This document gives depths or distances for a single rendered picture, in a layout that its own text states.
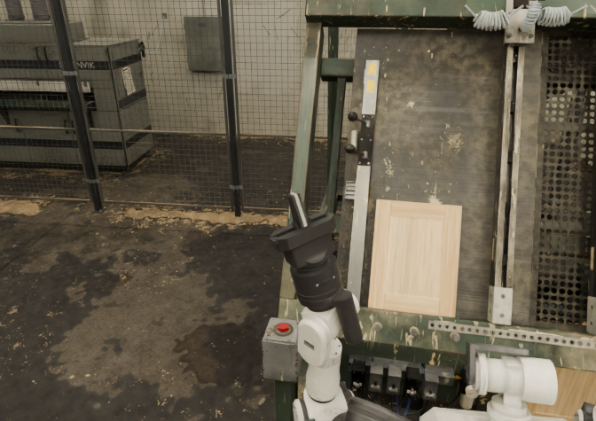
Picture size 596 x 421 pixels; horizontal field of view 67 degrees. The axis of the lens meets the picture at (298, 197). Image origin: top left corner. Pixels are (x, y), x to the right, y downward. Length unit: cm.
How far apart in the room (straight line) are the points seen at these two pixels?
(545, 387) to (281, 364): 97
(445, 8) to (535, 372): 141
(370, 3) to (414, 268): 102
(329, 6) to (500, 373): 148
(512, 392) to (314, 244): 38
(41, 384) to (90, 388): 29
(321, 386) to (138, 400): 184
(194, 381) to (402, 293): 142
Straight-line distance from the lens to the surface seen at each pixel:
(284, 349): 155
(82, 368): 302
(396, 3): 190
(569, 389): 230
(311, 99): 182
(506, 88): 185
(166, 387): 276
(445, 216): 176
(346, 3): 191
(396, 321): 173
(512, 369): 81
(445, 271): 176
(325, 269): 81
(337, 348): 95
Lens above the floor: 197
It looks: 25 degrees down
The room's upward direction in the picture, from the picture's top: straight up
